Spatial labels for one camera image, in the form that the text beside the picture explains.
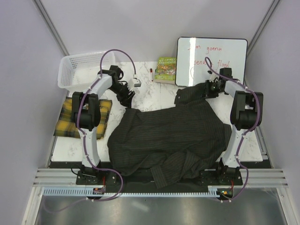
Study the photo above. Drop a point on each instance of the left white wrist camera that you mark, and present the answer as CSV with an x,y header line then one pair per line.
x,y
134,83

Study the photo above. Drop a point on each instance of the whiteboard with red writing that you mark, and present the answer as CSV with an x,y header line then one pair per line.
x,y
197,55

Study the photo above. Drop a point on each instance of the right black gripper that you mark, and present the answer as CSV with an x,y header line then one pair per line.
x,y
208,94

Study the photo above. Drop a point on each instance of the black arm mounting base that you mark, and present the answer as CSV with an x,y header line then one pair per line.
x,y
87,175

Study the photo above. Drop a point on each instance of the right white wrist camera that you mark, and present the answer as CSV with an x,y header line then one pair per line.
x,y
213,77

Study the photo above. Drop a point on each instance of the yellow plaid folded shirt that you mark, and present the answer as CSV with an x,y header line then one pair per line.
x,y
66,128

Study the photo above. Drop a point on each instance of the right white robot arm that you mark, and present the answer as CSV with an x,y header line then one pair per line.
x,y
246,114

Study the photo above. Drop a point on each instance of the green children's book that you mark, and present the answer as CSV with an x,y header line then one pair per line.
x,y
165,71

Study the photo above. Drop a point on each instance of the white plastic basket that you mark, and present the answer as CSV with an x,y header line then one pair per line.
x,y
78,72

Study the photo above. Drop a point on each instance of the black pinstriped long sleeve shirt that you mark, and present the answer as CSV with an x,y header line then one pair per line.
x,y
174,143

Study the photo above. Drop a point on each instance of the red whiteboard marker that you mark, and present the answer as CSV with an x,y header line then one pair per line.
x,y
151,74

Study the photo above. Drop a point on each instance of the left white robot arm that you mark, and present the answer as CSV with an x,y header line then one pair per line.
x,y
86,109

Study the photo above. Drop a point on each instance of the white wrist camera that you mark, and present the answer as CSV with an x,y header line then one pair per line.
x,y
213,77
134,83

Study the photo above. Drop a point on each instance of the white slotted cable duct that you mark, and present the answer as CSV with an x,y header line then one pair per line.
x,y
99,192

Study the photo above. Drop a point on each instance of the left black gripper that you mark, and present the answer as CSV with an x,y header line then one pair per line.
x,y
125,100

